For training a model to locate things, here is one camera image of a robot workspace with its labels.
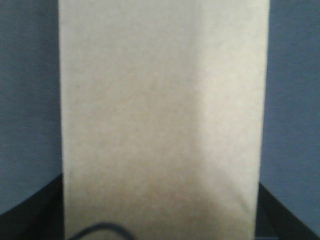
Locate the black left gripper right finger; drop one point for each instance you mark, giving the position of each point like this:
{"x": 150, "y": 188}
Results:
{"x": 275, "y": 222}

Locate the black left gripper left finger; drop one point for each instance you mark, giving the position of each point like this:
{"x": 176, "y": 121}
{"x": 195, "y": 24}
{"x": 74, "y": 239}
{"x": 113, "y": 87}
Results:
{"x": 39, "y": 217}

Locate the beige cardboard package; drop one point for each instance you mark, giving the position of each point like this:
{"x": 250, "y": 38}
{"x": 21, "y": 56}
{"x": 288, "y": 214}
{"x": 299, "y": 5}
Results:
{"x": 162, "y": 112}

